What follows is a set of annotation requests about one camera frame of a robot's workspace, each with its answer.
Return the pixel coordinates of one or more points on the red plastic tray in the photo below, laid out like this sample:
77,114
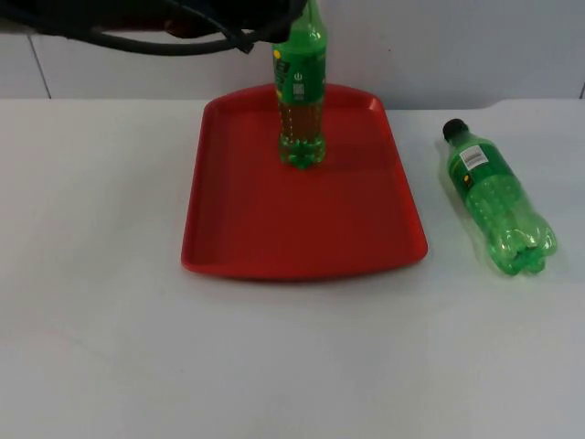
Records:
283,219

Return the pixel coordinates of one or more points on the green plastic bottle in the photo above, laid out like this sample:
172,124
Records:
496,196
301,105

